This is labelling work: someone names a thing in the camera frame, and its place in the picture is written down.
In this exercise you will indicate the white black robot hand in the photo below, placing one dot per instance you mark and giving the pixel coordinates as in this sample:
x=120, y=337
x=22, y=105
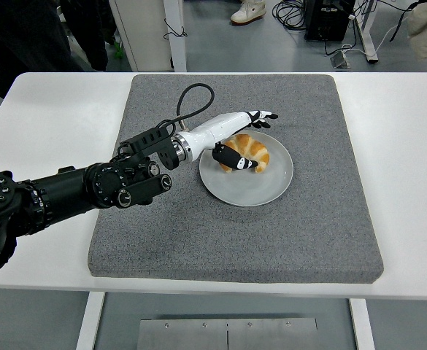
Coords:
x=213, y=129

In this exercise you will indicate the small green item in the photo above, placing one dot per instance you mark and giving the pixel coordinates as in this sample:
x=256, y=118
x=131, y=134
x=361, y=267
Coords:
x=118, y=47

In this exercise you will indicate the light grey round plate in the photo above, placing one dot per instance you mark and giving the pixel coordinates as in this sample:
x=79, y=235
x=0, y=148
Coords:
x=242, y=189

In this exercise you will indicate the person's white shoe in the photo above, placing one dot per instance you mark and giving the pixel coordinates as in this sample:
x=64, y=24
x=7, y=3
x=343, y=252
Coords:
x=247, y=12

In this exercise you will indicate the grey felt mat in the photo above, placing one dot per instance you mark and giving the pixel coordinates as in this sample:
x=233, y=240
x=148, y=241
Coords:
x=235, y=237

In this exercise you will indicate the beige fabric bag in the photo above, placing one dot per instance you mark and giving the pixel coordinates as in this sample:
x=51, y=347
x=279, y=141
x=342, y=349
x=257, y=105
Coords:
x=426, y=29

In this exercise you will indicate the white cabinet panel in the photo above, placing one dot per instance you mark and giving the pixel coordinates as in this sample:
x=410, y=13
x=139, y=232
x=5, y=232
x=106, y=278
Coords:
x=144, y=33

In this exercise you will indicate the grey metal plate with screws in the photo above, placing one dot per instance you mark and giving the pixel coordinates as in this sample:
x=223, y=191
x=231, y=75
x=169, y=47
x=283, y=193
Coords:
x=227, y=335

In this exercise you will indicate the white table leg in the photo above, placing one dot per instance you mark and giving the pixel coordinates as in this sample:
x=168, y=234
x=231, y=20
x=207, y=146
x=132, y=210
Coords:
x=89, y=321
x=362, y=324

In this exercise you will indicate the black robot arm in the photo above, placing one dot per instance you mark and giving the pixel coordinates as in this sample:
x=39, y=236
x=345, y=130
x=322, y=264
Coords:
x=71, y=186

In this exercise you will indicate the white desk frame leg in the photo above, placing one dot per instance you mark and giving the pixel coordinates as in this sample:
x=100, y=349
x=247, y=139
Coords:
x=367, y=33

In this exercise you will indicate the black computer case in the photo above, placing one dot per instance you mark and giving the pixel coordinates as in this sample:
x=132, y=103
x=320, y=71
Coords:
x=328, y=20

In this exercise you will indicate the grey power adapter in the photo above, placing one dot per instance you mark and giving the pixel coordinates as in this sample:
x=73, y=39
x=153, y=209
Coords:
x=341, y=60

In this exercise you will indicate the golden croissant bread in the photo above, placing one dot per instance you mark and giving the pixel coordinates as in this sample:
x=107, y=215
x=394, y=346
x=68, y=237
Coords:
x=253, y=146

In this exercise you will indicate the white square post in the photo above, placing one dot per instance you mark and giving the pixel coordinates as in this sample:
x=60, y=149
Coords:
x=174, y=22

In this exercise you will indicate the person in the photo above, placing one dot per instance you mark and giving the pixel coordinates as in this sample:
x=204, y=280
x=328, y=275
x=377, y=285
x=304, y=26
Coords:
x=19, y=40

